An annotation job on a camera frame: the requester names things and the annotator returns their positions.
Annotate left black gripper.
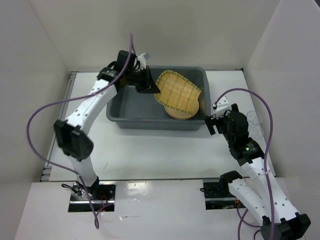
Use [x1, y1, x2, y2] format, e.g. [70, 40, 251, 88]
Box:
[126, 66, 161, 94]

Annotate woven bamboo tray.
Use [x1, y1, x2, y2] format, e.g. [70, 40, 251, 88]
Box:
[154, 70, 202, 115]

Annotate tan plate with bear print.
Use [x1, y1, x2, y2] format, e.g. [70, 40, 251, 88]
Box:
[164, 101, 200, 120]

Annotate clear plastic cup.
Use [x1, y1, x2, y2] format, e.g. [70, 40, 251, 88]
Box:
[248, 124, 264, 140]
[246, 110, 263, 125]

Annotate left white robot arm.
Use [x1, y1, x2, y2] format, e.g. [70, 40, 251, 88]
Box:
[53, 50, 160, 200]

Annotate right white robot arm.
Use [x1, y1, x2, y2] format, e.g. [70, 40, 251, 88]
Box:
[205, 100, 311, 240]

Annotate grey plastic bin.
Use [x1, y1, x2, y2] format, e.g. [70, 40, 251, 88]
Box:
[106, 66, 211, 131]

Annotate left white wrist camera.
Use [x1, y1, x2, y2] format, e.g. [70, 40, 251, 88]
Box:
[137, 52, 150, 70]

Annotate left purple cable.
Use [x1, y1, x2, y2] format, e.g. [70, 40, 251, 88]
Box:
[26, 32, 136, 230]

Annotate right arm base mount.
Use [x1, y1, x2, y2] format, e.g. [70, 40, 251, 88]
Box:
[199, 178, 244, 210]

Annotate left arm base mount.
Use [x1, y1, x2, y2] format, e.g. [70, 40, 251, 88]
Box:
[61, 182, 116, 213]

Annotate aluminium frame rail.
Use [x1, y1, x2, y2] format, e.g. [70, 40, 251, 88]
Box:
[42, 71, 77, 175]

